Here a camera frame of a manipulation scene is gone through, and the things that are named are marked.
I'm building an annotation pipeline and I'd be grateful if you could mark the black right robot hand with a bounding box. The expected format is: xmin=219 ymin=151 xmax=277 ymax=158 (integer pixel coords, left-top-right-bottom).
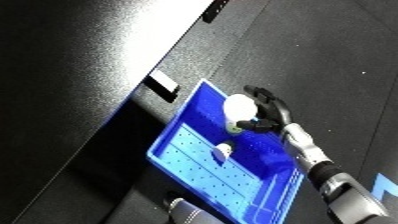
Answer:
xmin=234 ymin=84 xmax=297 ymax=134

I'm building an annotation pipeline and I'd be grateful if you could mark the white paper cup green band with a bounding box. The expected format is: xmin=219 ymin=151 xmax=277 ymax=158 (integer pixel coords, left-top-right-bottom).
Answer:
xmin=211 ymin=141 xmax=237 ymax=164
xmin=220 ymin=93 xmax=260 ymax=136

